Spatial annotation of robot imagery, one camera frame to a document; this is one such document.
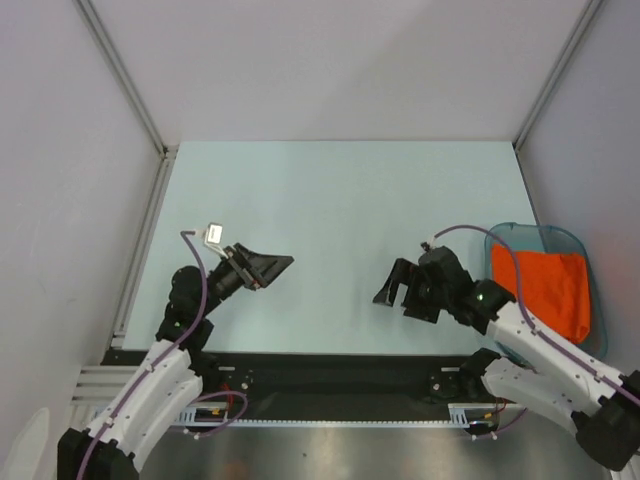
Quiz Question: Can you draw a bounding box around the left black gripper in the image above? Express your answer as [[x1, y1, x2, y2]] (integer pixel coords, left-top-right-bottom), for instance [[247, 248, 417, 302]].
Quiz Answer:
[[197, 243, 292, 317]]

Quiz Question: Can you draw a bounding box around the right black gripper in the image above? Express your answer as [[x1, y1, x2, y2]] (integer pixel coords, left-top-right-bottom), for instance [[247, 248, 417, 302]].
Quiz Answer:
[[373, 257, 451, 323]]

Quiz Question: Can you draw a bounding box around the orange t-shirt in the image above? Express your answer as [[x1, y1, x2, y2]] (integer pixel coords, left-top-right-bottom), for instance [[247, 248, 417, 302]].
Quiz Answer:
[[516, 251, 592, 344]]

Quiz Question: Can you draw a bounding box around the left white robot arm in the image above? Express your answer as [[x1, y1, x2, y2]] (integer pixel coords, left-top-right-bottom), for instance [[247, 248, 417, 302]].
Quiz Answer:
[[56, 243, 294, 479]]

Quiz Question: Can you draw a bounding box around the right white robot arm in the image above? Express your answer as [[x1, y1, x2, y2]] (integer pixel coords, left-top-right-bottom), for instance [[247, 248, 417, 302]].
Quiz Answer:
[[373, 246, 639, 472]]

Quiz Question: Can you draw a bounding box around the teal plastic bin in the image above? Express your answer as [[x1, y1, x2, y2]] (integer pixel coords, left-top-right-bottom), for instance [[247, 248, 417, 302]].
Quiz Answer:
[[484, 222, 608, 360]]

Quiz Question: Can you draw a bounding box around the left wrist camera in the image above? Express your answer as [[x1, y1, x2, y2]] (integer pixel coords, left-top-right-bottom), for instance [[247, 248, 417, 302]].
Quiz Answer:
[[196, 223, 226, 258]]

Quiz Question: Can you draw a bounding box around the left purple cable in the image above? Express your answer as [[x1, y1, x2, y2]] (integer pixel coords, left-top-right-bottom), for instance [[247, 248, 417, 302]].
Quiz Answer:
[[77, 228, 250, 480]]

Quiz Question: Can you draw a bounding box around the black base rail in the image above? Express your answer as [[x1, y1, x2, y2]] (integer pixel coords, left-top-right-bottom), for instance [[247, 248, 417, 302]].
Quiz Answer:
[[101, 349, 506, 424]]

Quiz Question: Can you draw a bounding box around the white cable duct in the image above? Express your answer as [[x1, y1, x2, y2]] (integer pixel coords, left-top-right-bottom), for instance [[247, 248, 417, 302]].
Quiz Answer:
[[169, 402, 526, 430]]

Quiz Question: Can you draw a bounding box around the aluminium front rail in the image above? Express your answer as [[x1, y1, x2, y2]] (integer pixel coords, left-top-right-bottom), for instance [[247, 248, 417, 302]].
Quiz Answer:
[[71, 366, 137, 406]]

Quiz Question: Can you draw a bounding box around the left aluminium frame post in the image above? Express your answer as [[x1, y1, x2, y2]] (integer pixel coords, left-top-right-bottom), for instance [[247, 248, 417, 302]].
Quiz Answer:
[[72, 0, 167, 159]]

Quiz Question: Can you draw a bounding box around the aluminium frame post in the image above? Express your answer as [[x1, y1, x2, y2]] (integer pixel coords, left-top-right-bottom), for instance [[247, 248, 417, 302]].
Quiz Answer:
[[72, 0, 167, 159], [512, 0, 608, 154]]

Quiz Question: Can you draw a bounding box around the right aluminium frame post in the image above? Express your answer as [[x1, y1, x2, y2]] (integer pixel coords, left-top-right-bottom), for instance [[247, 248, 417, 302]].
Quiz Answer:
[[512, 0, 608, 154]]

